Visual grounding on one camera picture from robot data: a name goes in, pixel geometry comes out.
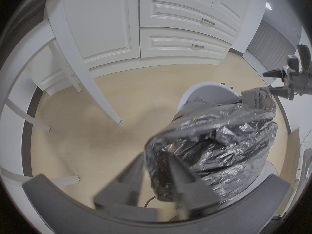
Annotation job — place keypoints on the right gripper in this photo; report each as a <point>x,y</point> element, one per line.
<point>296,82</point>

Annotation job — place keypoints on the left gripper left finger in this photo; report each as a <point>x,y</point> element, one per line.
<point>126,186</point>

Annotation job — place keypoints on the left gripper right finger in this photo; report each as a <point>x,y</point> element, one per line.
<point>192,194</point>

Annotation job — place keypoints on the black plastic bag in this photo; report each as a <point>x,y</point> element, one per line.
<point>219,140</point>

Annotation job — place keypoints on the white trash bin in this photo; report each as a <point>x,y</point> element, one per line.
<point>207,91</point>

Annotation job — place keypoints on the white chair dark grey seat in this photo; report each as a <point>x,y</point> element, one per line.
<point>73,57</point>

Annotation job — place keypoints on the white wardrobe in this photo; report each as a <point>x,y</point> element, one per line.
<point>102,21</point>

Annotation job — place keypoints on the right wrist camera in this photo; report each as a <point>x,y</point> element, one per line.
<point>293,62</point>

